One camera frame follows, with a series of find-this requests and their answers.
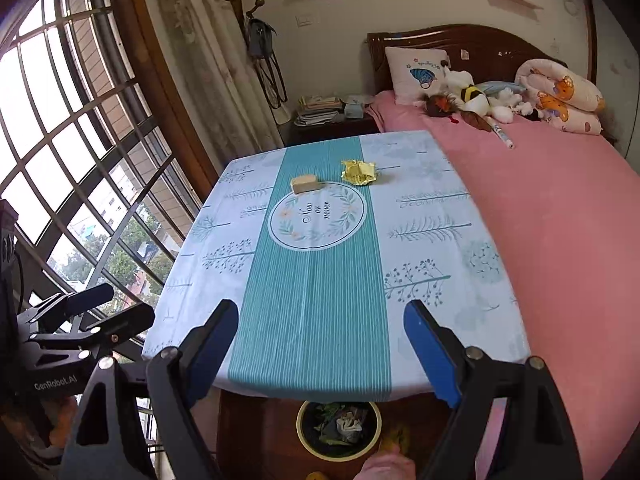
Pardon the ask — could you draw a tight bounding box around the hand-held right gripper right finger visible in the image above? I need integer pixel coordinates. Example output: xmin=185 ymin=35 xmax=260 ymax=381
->
xmin=403 ymin=299 xmax=585 ymax=480

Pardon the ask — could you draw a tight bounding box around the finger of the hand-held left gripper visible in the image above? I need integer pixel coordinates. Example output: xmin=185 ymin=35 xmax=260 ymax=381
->
xmin=17 ymin=282 xmax=115 ymax=334
xmin=30 ymin=302 xmax=156 ymax=359

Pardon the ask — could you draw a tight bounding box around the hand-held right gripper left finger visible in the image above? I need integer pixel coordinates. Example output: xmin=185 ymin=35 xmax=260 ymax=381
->
xmin=59 ymin=299 xmax=240 ymax=480

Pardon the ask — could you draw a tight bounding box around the black bin with yellow rim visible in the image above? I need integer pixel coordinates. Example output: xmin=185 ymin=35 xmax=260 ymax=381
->
xmin=296 ymin=400 xmax=383 ymax=462

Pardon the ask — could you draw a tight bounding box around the person's left hand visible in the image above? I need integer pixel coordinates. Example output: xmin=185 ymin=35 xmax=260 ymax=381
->
xmin=47 ymin=399 xmax=78 ymax=448

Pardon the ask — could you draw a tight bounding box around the table with blue tablecloth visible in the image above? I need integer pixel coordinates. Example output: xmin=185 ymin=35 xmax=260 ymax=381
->
xmin=141 ymin=130 xmax=531 ymax=403

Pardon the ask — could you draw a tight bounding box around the bed with pink sheet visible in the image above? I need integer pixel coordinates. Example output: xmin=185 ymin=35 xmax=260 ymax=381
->
xmin=367 ymin=90 xmax=640 ymax=480

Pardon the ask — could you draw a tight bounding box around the small beige block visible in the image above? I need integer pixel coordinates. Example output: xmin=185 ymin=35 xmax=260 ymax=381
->
xmin=290 ymin=174 xmax=321 ymax=195

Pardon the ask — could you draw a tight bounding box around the window with brown grille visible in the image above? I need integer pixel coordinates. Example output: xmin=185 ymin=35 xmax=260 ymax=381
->
xmin=0 ymin=0 xmax=211 ymax=411

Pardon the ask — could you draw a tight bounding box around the yellow foil wrapper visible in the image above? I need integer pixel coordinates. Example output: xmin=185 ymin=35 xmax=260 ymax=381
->
xmin=340 ymin=159 xmax=381 ymax=187

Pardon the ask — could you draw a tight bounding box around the white and pink pen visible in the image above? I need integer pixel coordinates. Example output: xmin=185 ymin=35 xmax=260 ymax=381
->
xmin=487 ymin=120 xmax=516 ymax=151

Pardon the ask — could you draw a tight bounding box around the dark wooden nightstand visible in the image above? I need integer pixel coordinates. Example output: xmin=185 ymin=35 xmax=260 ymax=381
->
xmin=289 ymin=112 xmax=382 ymax=147

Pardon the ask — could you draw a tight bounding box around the brown feathered toy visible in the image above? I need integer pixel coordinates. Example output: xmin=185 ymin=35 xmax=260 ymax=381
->
xmin=422 ymin=92 xmax=463 ymax=118

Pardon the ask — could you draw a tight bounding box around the white plush toy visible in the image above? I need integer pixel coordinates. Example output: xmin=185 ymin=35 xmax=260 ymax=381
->
xmin=487 ymin=87 xmax=536 ymax=125

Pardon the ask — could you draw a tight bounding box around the blue tissue box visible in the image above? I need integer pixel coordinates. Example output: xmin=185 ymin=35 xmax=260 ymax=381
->
xmin=342 ymin=95 xmax=373 ymax=120

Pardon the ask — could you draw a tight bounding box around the stack of books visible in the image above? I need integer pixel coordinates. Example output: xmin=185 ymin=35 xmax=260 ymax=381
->
xmin=293 ymin=93 xmax=346 ymax=127

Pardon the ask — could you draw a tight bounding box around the floral curtain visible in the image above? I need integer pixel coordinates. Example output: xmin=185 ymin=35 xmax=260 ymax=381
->
xmin=145 ymin=0 xmax=286 ymax=161

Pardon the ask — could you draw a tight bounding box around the bee plush toy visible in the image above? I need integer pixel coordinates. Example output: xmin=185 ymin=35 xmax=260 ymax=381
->
xmin=442 ymin=67 xmax=491 ymax=113

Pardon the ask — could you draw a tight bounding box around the blue plush toy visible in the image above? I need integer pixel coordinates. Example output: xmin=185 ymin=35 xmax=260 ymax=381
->
xmin=475 ymin=81 xmax=527 ymax=98

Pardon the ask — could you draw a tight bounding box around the white printed pillow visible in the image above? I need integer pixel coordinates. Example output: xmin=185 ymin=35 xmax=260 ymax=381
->
xmin=384 ymin=46 xmax=449 ymax=107

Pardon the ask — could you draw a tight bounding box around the folded bear print quilt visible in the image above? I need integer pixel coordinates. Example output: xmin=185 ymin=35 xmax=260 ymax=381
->
xmin=515 ymin=58 xmax=606 ymax=136

